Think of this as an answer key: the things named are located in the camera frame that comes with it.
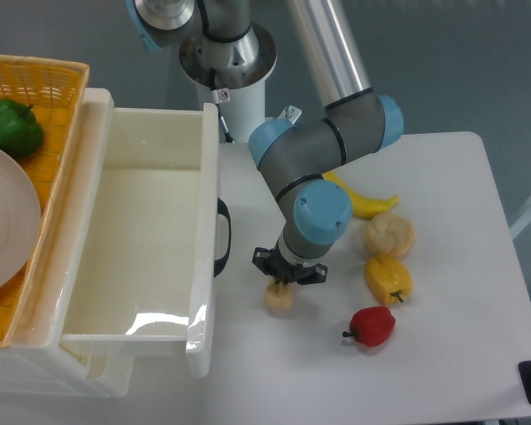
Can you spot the green bell pepper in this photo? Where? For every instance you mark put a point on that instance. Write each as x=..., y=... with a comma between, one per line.
x=21, y=135

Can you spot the red bell pepper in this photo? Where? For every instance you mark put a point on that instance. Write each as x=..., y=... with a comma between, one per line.
x=371, y=326

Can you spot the white plastic drawer cabinet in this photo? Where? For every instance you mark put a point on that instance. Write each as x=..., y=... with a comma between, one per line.
x=37, y=362

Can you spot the round bread roll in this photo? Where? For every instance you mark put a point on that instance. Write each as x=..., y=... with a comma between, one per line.
x=388, y=233

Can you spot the beige round plate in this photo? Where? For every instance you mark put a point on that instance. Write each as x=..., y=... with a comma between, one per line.
x=20, y=217

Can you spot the white open drawer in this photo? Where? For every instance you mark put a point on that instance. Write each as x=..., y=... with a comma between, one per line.
x=145, y=282

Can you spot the orange woven basket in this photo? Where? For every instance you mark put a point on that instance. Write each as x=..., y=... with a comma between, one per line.
x=55, y=88

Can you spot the black drawer handle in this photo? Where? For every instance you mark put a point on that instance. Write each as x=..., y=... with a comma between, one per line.
x=224, y=237

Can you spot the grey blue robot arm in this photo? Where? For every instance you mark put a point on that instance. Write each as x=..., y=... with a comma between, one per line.
x=229, y=57

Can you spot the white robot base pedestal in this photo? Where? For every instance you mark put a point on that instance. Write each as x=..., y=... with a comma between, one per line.
x=240, y=110

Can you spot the yellow banana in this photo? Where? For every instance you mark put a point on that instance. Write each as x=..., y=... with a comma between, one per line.
x=363, y=207

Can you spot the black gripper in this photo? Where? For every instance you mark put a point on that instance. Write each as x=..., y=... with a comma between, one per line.
x=283, y=265

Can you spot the yellow bell pepper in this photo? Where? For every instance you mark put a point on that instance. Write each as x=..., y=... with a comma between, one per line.
x=388, y=279

